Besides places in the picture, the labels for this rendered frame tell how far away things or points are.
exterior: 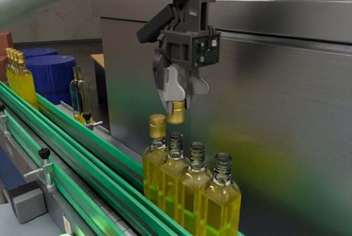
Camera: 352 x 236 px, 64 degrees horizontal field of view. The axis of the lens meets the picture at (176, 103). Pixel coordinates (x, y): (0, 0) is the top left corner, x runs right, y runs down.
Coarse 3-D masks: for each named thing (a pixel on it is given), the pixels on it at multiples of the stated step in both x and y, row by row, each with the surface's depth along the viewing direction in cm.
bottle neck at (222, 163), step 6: (216, 156) 49; (222, 156) 50; (228, 156) 49; (216, 162) 48; (222, 162) 47; (228, 162) 48; (216, 168) 49; (222, 168) 48; (228, 168) 48; (216, 174) 49; (222, 174) 48; (228, 174) 48; (216, 180) 49; (222, 180) 49; (228, 180) 49
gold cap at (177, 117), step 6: (174, 102) 52; (180, 102) 52; (174, 108) 53; (180, 108) 53; (168, 114) 54; (174, 114) 53; (180, 114) 53; (168, 120) 54; (174, 120) 53; (180, 120) 54
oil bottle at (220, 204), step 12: (204, 192) 51; (216, 192) 49; (228, 192) 48; (240, 192) 51; (204, 204) 51; (216, 204) 49; (228, 204) 49; (204, 216) 52; (216, 216) 50; (228, 216) 50; (204, 228) 53; (216, 228) 50; (228, 228) 51
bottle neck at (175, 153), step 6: (174, 132) 57; (168, 138) 56; (174, 138) 55; (180, 138) 55; (168, 144) 57; (174, 144) 55; (180, 144) 56; (174, 150) 56; (180, 150) 56; (174, 156) 56; (180, 156) 57
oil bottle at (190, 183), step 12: (204, 168) 54; (180, 180) 54; (192, 180) 52; (204, 180) 52; (180, 192) 55; (192, 192) 52; (180, 204) 56; (192, 204) 53; (180, 216) 57; (192, 216) 54; (192, 228) 55
